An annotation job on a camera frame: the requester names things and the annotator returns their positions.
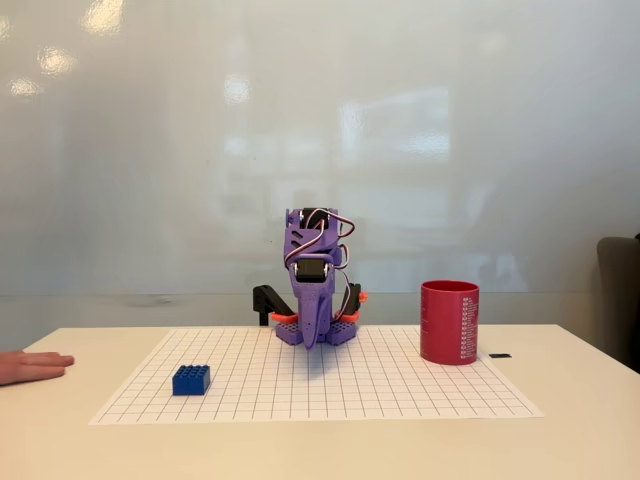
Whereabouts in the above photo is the red cup with white print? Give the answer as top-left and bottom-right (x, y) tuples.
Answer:
(418, 280), (481, 368)

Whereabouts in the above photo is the white grid paper sheet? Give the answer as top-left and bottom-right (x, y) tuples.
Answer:
(88, 327), (545, 426)

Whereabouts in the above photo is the red white black servo cable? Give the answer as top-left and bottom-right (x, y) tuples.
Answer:
(282, 209), (358, 274)

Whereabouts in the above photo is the dark grey chair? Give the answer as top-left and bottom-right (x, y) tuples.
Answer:
(596, 233), (640, 374)

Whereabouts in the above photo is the person's hand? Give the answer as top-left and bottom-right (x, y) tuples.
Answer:
(0, 350), (76, 387)

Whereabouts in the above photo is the black clamp with orange knob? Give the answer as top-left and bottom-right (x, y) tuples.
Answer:
(339, 282), (370, 324)

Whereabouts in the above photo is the blue toy brick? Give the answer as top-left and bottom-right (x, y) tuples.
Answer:
(172, 364), (211, 397)

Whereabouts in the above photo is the black table clamp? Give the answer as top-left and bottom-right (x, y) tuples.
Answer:
(252, 283), (301, 327)

